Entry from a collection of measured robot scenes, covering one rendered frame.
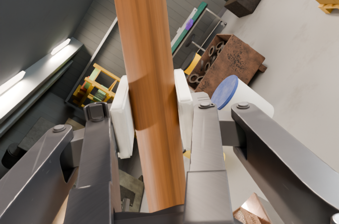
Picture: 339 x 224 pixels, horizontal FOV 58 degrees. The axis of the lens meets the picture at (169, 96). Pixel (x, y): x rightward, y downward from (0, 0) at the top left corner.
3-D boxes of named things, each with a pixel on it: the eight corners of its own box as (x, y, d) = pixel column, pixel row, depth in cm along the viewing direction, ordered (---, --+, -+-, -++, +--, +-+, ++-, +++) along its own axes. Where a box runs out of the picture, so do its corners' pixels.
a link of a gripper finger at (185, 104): (178, 101, 16) (192, 99, 16) (172, 69, 23) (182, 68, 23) (183, 152, 17) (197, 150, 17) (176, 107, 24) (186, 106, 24)
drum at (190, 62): (212, 94, 587) (181, 73, 571) (209, 85, 628) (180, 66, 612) (226, 75, 573) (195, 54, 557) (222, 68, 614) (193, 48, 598)
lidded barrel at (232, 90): (265, 96, 408) (228, 71, 394) (283, 107, 358) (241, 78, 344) (242, 127, 416) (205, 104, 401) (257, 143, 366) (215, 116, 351)
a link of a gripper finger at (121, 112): (131, 158, 17) (118, 160, 17) (137, 111, 23) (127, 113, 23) (123, 107, 16) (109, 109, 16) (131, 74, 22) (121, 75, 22)
